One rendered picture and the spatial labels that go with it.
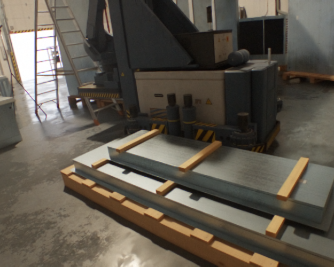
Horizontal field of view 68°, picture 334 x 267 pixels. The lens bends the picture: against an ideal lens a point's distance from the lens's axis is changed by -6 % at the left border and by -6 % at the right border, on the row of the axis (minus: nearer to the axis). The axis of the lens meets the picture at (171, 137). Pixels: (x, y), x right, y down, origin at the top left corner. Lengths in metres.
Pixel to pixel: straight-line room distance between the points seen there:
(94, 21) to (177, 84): 1.56
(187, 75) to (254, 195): 1.43
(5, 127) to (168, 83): 2.55
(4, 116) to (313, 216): 3.89
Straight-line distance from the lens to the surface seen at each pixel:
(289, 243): 1.37
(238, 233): 1.47
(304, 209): 1.44
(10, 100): 4.22
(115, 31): 3.14
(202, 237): 1.51
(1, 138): 4.26
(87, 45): 3.69
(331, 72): 6.34
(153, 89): 2.81
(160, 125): 2.63
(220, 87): 2.41
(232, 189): 1.54
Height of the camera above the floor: 1.19
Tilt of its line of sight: 22 degrees down
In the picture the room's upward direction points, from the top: 6 degrees counter-clockwise
